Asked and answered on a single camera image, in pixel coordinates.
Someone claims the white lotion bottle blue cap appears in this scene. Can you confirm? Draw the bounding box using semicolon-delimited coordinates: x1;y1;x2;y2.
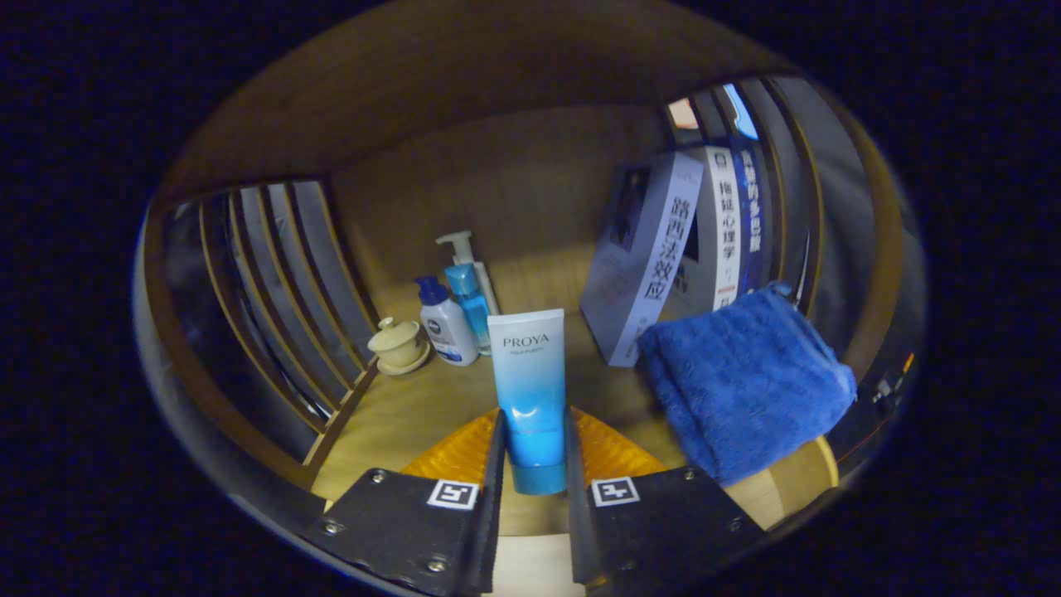
414;275;480;367

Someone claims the beige lidded teacup with saucer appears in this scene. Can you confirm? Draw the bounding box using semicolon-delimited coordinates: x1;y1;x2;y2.
367;317;432;376

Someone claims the wooden cabinet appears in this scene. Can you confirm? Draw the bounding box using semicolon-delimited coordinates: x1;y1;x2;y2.
141;0;908;531

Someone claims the blue cosmetic tube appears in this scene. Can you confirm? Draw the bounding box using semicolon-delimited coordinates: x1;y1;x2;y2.
487;308;569;496

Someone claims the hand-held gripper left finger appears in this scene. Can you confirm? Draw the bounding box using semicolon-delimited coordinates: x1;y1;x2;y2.
300;406;508;597

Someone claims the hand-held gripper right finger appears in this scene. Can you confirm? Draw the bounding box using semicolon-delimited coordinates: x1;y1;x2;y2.
564;406;768;591

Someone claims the black equipment with orange part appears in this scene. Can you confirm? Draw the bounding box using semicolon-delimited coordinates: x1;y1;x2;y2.
833;352;917;465

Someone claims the white spine book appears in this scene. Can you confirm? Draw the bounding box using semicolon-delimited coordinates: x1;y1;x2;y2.
663;145;743;320

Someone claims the grey leaning book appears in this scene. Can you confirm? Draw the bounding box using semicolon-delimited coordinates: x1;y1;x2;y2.
579;152;705;368

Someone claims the blue folded towel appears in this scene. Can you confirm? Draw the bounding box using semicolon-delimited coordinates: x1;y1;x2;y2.
637;282;859;488

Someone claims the blue pump bottle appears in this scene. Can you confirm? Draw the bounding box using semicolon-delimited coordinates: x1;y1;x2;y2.
436;231;501;356

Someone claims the wooden countertop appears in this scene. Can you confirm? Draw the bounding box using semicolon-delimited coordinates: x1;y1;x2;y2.
311;249;840;538

